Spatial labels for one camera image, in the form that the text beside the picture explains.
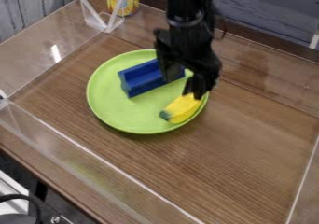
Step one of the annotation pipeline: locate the clear acrylic tray wall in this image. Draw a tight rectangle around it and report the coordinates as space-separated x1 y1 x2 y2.
0 0 319 224

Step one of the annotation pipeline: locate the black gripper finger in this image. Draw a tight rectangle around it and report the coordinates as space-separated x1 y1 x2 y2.
159 56 183 82
182 73 220 100

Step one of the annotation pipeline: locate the yellow toy banana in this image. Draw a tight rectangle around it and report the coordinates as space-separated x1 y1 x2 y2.
159 93 202 124

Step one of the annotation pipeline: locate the blue plastic block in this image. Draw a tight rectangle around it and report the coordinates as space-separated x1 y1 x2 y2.
118 57 187 99

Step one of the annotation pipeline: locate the clear acrylic corner bracket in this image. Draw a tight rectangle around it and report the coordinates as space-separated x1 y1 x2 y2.
81 0 125 34

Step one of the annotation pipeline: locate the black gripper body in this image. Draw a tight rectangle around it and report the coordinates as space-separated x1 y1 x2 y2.
154 18 222 76

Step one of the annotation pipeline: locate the black cable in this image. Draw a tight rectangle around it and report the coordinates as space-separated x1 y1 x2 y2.
0 194 46 224

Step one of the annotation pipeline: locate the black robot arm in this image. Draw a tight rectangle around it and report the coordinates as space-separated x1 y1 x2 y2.
154 0 222 100

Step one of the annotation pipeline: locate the green round plate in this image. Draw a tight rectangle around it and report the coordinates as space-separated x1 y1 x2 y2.
86 49 210 134

